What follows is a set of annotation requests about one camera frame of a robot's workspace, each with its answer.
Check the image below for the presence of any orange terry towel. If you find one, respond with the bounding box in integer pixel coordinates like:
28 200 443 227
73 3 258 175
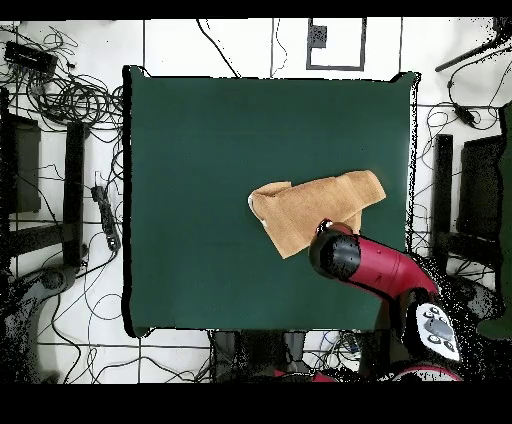
246 169 388 260

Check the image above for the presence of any black rod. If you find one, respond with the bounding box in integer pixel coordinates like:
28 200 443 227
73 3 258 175
434 33 512 73

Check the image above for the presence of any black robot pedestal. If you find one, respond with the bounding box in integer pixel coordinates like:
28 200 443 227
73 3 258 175
209 329 311 381

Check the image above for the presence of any tangle of black cables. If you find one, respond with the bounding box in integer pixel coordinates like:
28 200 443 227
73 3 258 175
0 23 125 133

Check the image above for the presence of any grey chair base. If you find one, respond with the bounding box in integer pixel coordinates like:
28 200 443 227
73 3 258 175
451 275 505 321
0 263 78 381

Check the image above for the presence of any black flat bar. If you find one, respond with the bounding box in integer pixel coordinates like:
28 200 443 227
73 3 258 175
62 121 86 268
429 133 454 275

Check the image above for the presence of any long black cable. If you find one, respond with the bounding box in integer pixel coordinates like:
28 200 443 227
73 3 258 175
195 18 241 78

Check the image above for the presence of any black power adapter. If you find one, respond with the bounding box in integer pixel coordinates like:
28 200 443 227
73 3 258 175
453 104 478 128

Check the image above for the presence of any black panel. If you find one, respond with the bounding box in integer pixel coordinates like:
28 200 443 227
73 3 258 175
457 135 505 241
0 113 42 215

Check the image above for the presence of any black power strip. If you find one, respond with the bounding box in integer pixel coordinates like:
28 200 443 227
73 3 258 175
90 183 122 252

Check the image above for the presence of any black rectangular box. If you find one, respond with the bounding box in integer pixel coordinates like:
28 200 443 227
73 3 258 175
3 41 59 75

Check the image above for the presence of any dark green table cloth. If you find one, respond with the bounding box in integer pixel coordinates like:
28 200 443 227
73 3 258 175
121 65 421 339

